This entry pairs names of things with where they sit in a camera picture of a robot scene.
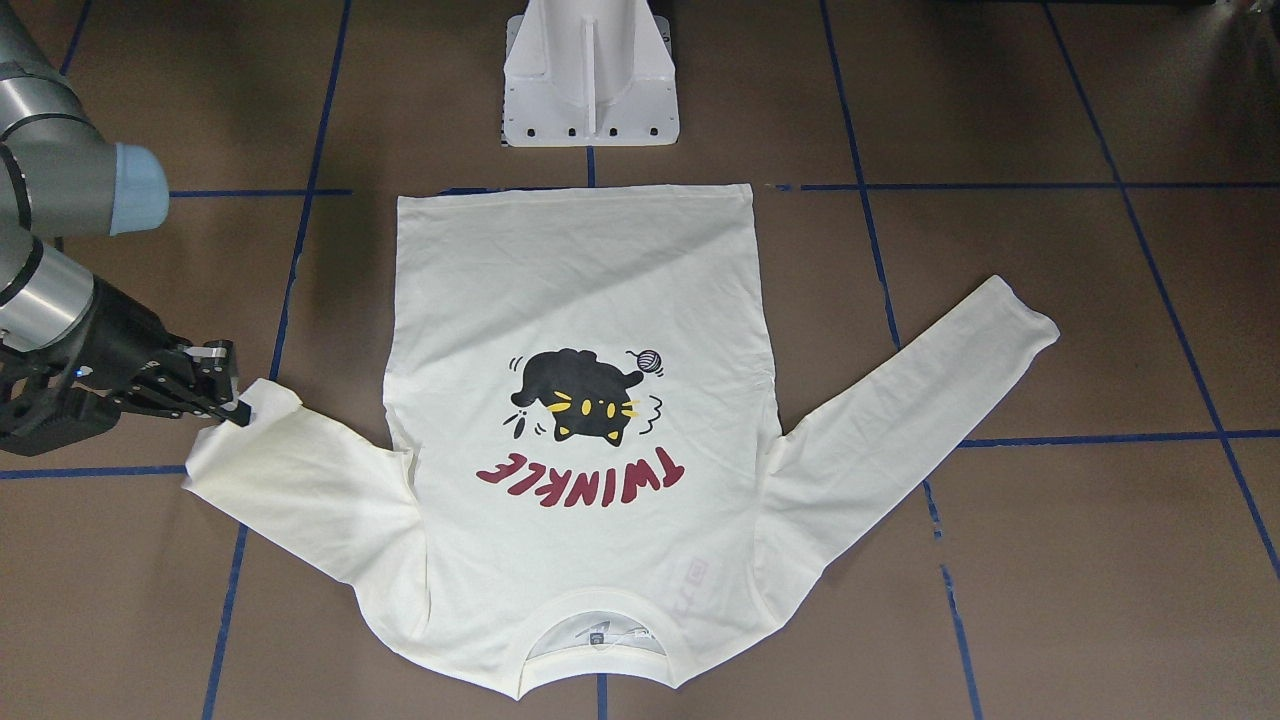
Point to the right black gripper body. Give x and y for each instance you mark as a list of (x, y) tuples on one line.
[(122, 334)]

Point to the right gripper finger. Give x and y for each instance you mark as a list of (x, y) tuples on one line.
[(216, 370), (237, 412)]

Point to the cream long sleeve cat shirt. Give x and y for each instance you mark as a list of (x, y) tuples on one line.
[(588, 472)]

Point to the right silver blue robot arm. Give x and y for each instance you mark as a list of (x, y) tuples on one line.
[(59, 178)]

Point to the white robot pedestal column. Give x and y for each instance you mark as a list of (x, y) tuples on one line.
[(589, 73)]

